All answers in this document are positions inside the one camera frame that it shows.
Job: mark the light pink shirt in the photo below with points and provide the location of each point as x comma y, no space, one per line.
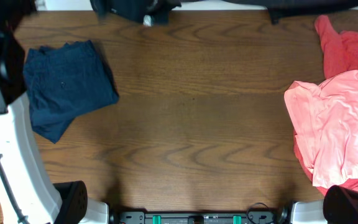
325,119

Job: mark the navy blue folded garment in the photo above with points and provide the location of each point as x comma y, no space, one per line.
65,83

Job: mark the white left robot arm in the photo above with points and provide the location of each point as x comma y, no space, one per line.
26,193

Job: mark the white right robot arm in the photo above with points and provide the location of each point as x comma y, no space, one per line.
340,205

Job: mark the black printed cycling jersey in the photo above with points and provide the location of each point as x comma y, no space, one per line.
153,12

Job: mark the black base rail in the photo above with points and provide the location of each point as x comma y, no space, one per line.
140,217

